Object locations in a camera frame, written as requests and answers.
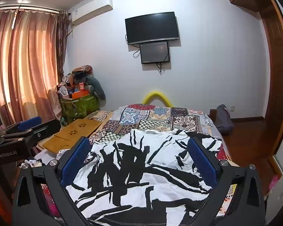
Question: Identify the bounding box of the white air conditioner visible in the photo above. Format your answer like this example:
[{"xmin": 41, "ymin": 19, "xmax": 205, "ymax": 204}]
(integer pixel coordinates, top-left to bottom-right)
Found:
[{"xmin": 68, "ymin": 3, "xmax": 114, "ymax": 27}]

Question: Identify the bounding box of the black and white patterned shirt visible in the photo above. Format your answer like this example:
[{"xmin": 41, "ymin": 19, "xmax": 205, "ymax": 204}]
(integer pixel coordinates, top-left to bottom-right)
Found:
[{"xmin": 58, "ymin": 128, "xmax": 227, "ymax": 226}]

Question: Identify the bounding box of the bamboo lap desk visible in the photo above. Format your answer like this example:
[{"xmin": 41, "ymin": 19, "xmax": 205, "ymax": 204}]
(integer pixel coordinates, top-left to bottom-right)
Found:
[{"xmin": 38, "ymin": 119, "xmax": 104, "ymax": 154}]

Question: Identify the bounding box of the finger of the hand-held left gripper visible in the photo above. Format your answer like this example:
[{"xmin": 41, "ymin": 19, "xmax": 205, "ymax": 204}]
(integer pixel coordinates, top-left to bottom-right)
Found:
[
  {"xmin": 0, "ymin": 119, "xmax": 62, "ymax": 145},
  {"xmin": 5, "ymin": 116, "xmax": 42, "ymax": 135}
]

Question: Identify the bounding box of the brown patterned curtain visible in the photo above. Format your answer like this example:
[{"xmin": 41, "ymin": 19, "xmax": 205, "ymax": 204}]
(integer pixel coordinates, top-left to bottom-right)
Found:
[{"xmin": 56, "ymin": 10, "xmax": 71, "ymax": 84}]

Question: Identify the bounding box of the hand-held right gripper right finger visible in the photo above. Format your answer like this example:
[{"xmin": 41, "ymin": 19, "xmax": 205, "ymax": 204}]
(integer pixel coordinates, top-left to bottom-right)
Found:
[{"xmin": 186, "ymin": 137, "xmax": 266, "ymax": 226}]

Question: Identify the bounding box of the pile of mixed clutter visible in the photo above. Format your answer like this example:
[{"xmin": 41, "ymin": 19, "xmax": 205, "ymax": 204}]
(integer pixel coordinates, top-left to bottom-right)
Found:
[{"xmin": 58, "ymin": 64, "xmax": 95, "ymax": 99}]

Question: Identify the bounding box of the green storage bag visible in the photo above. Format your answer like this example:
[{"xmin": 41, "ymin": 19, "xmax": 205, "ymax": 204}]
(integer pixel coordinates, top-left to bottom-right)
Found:
[{"xmin": 60, "ymin": 94, "xmax": 101, "ymax": 126}]

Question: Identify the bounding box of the pink curtain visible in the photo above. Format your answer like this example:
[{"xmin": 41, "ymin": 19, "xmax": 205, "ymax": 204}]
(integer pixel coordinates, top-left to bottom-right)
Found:
[{"xmin": 0, "ymin": 5, "xmax": 62, "ymax": 129}]

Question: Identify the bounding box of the pink cloth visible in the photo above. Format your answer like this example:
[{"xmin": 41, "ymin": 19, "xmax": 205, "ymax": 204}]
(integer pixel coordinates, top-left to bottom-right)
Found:
[{"xmin": 267, "ymin": 175, "xmax": 281, "ymax": 195}]

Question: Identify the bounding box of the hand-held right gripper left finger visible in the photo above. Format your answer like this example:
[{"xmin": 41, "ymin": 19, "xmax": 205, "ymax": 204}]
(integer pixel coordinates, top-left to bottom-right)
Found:
[{"xmin": 13, "ymin": 137, "xmax": 92, "ymax": 226}]

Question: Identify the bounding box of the grey bag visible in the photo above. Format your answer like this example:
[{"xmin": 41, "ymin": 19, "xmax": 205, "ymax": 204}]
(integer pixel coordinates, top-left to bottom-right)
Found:
[{"xmin": 214, "ymin": 104, "xmax": 234, "ymax": 136}]

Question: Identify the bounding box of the wooden door frame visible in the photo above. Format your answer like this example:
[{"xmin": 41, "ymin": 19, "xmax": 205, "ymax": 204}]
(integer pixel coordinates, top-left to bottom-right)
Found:
[{"xmin": 259, "ymin": 0, "xmax": 283, "ymax": 176}]

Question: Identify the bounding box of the small black wall monitor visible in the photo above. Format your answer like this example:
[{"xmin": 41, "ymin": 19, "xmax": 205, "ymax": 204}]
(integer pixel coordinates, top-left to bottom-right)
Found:
[{"xmin": 139, "ymin": 41, "xmax": 171, "ymax": 65}]

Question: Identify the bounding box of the black wall television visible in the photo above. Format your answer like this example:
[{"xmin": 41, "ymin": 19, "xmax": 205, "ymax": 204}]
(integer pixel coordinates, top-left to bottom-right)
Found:
[{"xmin": 125, "ymin": 11, "xmax": 181, "ymax": 45}]

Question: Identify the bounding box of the grey cloth bundle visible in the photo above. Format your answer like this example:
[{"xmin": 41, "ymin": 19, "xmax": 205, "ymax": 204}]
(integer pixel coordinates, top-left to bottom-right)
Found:
[{"xmin": 86, "ymin": 75, "xmax": 106, "ymax": 101}]

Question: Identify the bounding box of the orange box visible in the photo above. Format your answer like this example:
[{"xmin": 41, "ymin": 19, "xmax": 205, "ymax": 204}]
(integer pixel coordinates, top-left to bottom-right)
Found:
[{"xmin": 72, "ymin": 90, "xmax": 92, "ymax": 100}]

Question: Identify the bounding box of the yellow foam tube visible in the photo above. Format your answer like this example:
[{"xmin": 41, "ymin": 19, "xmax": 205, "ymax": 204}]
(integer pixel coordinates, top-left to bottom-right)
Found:
[{"xmin": 142, "ymin": 90, "xmax": 174, "ymax": 108}]

